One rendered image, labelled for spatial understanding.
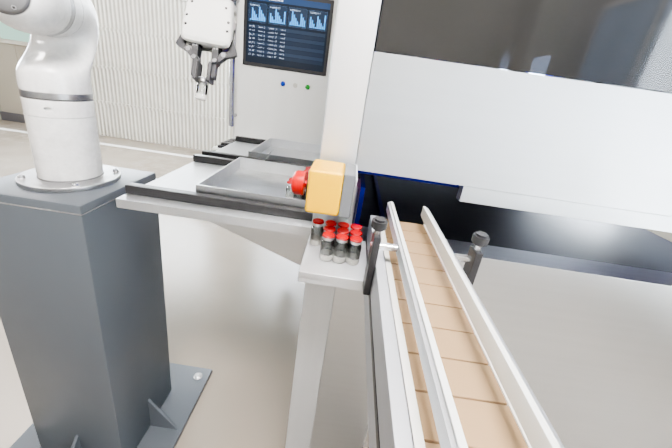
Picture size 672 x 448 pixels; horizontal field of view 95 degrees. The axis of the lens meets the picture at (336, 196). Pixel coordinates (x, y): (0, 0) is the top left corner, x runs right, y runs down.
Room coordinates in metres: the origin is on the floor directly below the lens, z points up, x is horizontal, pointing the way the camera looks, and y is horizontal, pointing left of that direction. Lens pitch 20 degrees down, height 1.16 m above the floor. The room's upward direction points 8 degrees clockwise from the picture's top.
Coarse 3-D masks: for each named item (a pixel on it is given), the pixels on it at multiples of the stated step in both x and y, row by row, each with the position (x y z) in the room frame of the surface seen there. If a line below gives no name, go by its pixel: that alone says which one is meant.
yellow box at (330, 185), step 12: (312, 168) 0.45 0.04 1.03; (324, 168) 0.46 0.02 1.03; (336, 168) 0.47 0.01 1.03; (348, 168) 0.48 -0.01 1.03; (312, 180) 0.44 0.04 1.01; (324, 180) 0.44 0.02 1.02; (336, 180) 0.44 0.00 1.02; (348, 180) 0.44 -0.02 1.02; (312, 192) 0.44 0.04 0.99; (324, 192) 0.44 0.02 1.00; (336, 192) 0.44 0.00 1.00; (348, 192) 0.44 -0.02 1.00; (312, 204) 0.44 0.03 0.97; (324, 204) 0.44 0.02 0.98; (336, 204) 0.44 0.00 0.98; (348, 204) 0.44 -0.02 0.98; (348, 216) 0.44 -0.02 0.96
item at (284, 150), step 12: (264, 144) 1.11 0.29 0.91; (276, 144) 1.20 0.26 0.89; (288, 144) 1.20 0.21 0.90; (300, 144) 1.20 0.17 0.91; (312, 144) 1.20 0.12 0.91; (252, 156) 0.94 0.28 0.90; (264, 156) 0.94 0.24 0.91; (276, 156) 0.94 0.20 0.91; (288, 156) 1.08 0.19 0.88; (300, 156) 1.10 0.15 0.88; (312, 156) 1.13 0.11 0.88
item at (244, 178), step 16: (240, 160) 0.86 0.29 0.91; (256, 160) 0.86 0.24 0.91; (208, 176) 0.66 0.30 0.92; (224, 176) 0.75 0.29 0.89; (240, 176) 0.79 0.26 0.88; (256, 176) 0.81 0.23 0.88; (272, 176) 0.83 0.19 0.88; (288, 176) 0.85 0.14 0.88; (208, 192) 0.60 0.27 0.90; (224, 192) 0.60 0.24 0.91; (240, 192) 0.60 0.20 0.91; (256, 192) 0.69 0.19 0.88; (272, 192) 0.71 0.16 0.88
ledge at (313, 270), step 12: (312, 252) 0.46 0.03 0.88; (312, 264) 0.42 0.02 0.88; (324, 264) 0.43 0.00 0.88; (336, 264) 0.43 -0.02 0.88; (348, 264) 0.44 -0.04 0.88; (360, 264) 0.44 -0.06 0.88; (300, 276) 0.40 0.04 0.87; (312, 276) 0.40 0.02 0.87; (324, 276) 0.40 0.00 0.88; (336, 276) 0.40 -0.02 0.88; (348, 276) 0.41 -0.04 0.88; (360, 276) 0.41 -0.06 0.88; (348, 288) 0.40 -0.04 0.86; (360, 288) 0.40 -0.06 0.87
